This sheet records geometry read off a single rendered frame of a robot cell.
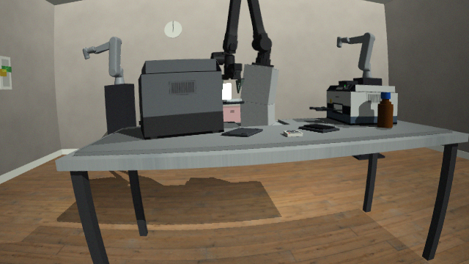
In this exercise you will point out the brown bottle with blue cap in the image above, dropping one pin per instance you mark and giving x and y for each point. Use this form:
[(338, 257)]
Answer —
[(385, 111)]

